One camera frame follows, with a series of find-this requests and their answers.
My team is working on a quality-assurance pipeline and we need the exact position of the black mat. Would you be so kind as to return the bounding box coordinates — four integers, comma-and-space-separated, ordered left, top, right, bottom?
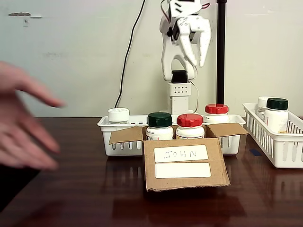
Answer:
0, 163, 41, 214

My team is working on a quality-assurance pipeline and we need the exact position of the red white servo wire loop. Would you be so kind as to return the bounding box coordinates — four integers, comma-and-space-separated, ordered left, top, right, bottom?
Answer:
160, 0, 172, 23

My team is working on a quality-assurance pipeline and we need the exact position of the white plastic basket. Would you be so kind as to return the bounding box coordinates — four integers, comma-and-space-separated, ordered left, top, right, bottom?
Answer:
96, 114, 247, 157
241, 102, 303, 170

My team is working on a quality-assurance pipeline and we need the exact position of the black vertical pole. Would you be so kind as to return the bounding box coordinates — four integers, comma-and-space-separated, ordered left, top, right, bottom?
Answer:
216, 0, 228, 107

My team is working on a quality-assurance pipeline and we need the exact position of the person's bare hand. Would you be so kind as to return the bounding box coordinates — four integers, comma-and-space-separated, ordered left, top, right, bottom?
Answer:
0, 60, 68, 172

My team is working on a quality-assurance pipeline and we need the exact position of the black power cable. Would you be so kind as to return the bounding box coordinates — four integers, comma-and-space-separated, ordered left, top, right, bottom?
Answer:
114, 0, 146, 110

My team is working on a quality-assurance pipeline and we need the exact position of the white base cable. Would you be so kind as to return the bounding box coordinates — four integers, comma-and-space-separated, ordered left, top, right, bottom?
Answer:
189, 81, 200, 114

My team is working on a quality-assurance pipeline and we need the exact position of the open cardboard box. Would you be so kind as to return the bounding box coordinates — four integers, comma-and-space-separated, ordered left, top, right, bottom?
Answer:
108, 122, 250, 193

